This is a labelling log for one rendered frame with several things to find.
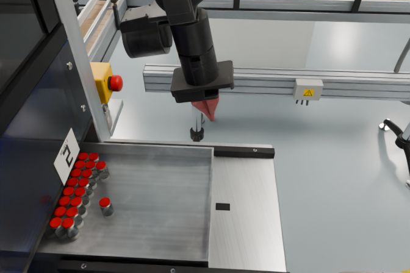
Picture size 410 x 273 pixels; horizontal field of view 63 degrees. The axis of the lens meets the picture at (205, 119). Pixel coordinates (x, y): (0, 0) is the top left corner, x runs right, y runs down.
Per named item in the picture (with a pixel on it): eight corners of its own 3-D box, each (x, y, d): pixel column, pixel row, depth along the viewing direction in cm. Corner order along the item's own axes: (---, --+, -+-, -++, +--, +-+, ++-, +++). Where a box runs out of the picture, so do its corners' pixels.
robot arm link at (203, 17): (204, 16, 45) (207, -3, 49) (155, 23, 46) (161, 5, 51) (213, 59, 50) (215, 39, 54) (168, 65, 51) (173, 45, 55)
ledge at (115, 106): (58, 134, 87) (56, 129, 85) (75, 102, 96) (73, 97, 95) (112, 136, 86) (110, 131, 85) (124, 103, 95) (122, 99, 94)
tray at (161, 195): (20, 259, 61) (12, 250, 59) (69, 151, 80) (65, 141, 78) (208, 270, 60) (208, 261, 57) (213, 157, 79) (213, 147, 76)
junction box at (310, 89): (293, 100, 160) (297, 85, 154) (291, 93, 163) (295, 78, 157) (319, 100, 159) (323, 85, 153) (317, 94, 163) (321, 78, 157)
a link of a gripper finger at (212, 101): (188, 109, 65) (176, 70, 59) (225, 105, 64) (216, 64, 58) (185, 134, 60) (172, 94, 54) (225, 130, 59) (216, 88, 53)
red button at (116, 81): (105, 94, 80) (102, 81, 78) (110, 84, 83) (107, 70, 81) (121, 95, 80) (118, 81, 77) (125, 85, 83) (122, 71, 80)
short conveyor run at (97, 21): (77, 142, 87) (60, 95, 76) (19, 139, 88) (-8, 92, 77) (133, 18, 137) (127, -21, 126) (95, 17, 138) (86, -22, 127)
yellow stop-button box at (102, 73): (79, 103, 81) (70, 78, 76) (88, 85, 86) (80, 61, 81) (110, 104, 80) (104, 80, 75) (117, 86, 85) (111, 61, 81)
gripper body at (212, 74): (176, 76, 60) (165, 39, 55) (233, 68, 58) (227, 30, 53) (172, 100, 55) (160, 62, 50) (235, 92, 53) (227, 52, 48)
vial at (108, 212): (102, 219, 67) (97, 207, 64) (105, 209, 68) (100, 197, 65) (113, 219, 67) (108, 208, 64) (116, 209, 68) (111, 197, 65)
